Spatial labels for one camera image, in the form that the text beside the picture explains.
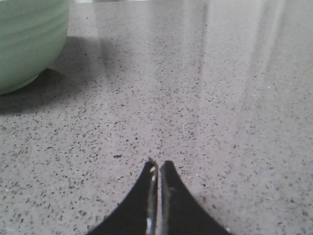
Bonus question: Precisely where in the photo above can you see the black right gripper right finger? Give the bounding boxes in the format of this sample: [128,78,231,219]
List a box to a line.
[160,161,230,235]

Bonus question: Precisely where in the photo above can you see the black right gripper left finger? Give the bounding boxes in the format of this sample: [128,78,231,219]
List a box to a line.
[88,160,158,235]

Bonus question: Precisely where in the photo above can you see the green ribbed bowl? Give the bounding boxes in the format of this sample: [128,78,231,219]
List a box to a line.
[0,0,69,94]

